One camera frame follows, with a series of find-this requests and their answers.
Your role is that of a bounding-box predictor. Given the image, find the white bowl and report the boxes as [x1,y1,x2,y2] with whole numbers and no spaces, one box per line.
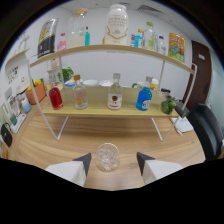
[82,79,100,88]
[99,79,114,88]

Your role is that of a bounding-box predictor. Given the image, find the clear bottle with orange label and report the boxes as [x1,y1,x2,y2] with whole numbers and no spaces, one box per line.
[72,74,89,111]

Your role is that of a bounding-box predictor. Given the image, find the pale blue plastic bottle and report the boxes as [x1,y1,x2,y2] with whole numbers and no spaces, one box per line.
[20,97,32,114]

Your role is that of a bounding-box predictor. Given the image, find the teal cup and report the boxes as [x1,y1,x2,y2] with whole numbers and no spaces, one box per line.
[9,113,18,126]

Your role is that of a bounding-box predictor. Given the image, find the black and yellow can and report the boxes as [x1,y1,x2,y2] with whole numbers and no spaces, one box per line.
[37,17,60,58]

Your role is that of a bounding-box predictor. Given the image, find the clear glass with ice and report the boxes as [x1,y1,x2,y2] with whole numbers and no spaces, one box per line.
[95,142,121,173]

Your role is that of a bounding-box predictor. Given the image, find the light blue bottle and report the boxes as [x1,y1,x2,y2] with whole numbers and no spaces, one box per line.
[133,28,145,49]

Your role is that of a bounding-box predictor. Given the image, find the jar of green limes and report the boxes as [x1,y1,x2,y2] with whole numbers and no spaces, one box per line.
[159,95,178,115]

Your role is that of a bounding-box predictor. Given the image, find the clear bottle green cap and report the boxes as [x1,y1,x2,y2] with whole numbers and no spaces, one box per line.
[143,21,158,52]

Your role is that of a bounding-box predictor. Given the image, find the small teal bottle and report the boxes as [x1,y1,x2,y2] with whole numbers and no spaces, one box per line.
[84,26,91,47]

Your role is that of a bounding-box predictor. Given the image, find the white kitchen scale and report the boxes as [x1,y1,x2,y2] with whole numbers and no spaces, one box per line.
[9,113,27,134]

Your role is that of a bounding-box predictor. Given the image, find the black leather sofa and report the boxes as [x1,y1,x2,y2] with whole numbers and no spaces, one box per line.
[191,101,224,161]

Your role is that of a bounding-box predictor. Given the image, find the small blue liquid bottle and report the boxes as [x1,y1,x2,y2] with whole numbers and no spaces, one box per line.
[135,76,154,112]

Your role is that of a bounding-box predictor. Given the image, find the small pink bottle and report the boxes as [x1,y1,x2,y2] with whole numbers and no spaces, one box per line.
[57,32,67,52]

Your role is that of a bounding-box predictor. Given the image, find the white-framed wooden shelf rack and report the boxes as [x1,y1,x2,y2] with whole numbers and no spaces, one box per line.
[27,43,198,142]

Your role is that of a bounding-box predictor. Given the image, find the green potted plant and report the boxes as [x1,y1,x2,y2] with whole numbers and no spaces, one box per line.
[58,66,75,84]

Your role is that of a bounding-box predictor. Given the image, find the orange basket with fruit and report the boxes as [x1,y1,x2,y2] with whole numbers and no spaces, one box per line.
[25,79,48,105]

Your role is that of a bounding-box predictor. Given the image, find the yellow container white lid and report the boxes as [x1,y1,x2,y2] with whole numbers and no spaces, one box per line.
[150,78,160,91]

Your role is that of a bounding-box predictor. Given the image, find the yellow printed can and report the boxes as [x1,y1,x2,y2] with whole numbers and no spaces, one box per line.
[168,32,186,64]

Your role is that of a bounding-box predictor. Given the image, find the clear bottle red-white label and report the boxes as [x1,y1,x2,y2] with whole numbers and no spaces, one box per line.
[107,72,124,111]

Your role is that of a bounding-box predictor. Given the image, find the ceiling air vent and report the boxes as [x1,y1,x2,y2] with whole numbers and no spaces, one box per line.
[137,4,164,14]

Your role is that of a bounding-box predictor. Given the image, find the large glass jar cork lid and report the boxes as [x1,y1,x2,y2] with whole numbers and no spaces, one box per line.
[65,7,90,49]

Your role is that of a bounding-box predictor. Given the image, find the black kettle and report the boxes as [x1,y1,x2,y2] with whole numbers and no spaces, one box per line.
[0,122,14,148]

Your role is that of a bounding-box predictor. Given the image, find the brown wooden door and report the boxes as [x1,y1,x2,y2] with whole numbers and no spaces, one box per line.
[181,40,213,111]

